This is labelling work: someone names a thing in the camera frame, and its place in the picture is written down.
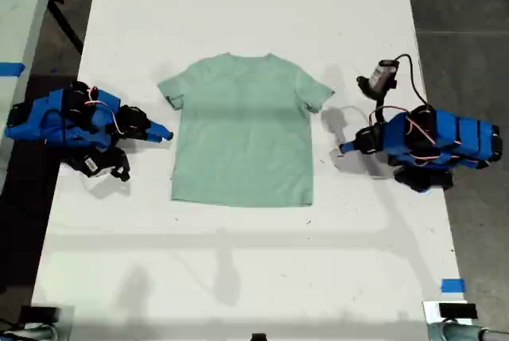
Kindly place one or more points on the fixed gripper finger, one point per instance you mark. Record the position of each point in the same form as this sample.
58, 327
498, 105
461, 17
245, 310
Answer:
154, 140

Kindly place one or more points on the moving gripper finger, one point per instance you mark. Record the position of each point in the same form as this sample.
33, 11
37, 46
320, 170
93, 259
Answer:
161, 130
349, 147

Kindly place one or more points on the pale green T-shirt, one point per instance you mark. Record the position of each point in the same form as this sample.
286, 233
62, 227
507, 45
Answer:
242, 138

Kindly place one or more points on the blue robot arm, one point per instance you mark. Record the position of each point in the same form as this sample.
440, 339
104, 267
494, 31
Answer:
445, 134
43, 118

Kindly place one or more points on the black diagonal strut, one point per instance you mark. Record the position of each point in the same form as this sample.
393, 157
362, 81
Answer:
65, 23

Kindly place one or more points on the blue tape strip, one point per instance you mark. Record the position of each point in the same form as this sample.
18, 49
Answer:
10, 68
453, 285

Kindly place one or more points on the grey metal plate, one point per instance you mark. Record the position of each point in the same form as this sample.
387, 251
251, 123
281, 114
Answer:
65, 323
431, 313

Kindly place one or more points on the small black box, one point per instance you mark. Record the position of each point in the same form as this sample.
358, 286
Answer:
37, 314
457, 310

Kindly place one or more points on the small black block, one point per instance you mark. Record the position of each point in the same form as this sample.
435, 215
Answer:
259, 337

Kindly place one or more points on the pale teal fixture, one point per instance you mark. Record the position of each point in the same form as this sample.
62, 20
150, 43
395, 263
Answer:
457, 333
28, 334

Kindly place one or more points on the black camera stalk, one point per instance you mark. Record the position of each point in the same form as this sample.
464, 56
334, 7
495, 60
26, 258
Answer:
379, 98
121, 166

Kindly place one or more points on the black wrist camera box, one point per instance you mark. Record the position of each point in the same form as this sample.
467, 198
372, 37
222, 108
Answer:
93, 164
383, 74

